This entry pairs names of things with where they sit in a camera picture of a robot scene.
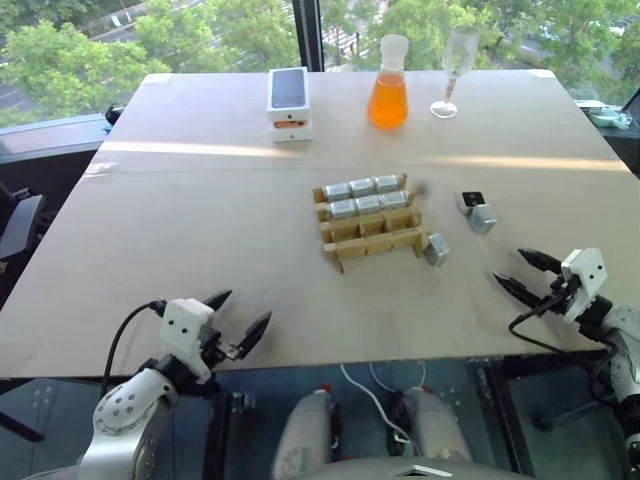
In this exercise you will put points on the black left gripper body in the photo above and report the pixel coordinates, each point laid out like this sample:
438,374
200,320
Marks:
215,345

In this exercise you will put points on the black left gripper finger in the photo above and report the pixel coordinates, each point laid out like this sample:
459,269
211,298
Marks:
255,332
220,300

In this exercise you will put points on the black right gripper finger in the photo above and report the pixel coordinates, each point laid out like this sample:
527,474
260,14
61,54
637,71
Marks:
520,291
540,259

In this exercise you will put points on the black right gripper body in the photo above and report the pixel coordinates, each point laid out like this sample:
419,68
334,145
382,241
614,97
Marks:
557,295

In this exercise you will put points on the small black cube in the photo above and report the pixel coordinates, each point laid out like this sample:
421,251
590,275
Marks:
472,200

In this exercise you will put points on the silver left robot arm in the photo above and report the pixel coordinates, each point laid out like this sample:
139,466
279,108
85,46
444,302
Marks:
125,415

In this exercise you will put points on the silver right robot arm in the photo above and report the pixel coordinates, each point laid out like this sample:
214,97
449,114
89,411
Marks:
625,350

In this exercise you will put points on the wooden slotted rack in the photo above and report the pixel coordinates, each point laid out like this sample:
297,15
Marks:
370,240

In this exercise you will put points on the white phone box with picture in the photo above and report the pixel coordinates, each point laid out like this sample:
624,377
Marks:
289,92

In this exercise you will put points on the black table leg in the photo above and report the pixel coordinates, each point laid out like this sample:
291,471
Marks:
500,415
222,435

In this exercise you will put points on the grey rounded leg shell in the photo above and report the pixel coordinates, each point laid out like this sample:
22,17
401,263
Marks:
440,430
300,440

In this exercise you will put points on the teal plastic item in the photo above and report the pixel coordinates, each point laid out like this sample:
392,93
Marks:
610,118

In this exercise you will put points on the dark monitor edge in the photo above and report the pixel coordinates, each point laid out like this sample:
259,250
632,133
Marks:
634,107

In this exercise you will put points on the grey robot torso top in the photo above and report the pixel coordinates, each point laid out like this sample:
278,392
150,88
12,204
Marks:
415,470

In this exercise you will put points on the black chair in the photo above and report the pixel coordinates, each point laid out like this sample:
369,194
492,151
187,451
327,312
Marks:
20,225

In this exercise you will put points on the glass flask with orange liquid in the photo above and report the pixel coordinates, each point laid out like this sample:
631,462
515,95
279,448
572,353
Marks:
388,105

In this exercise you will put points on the clear champagne glass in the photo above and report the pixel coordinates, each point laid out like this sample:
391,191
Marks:
457,50

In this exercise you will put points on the black window frame pillar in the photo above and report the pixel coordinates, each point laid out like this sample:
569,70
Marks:
309,35

